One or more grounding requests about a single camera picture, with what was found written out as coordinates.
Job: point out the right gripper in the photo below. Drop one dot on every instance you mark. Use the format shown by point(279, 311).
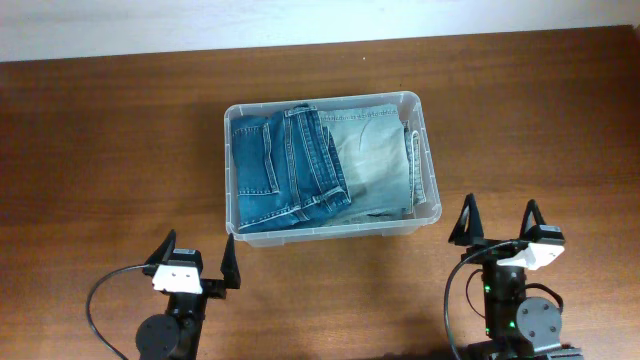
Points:
point(508, 254)

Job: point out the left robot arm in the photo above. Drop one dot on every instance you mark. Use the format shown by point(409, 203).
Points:
point(175, 333)

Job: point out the clear plastic storage bin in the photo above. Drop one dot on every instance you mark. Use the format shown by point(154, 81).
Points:
point(410, 113)

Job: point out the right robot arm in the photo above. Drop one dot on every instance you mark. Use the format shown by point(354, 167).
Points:
point(522, 320)

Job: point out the dark blue jeans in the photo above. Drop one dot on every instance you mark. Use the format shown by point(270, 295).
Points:
point(288, 172)

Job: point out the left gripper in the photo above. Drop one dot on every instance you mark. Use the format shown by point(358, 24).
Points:
point(218, 287)

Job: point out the light grey jeans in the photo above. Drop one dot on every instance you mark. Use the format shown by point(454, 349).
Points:
point(375, 152)

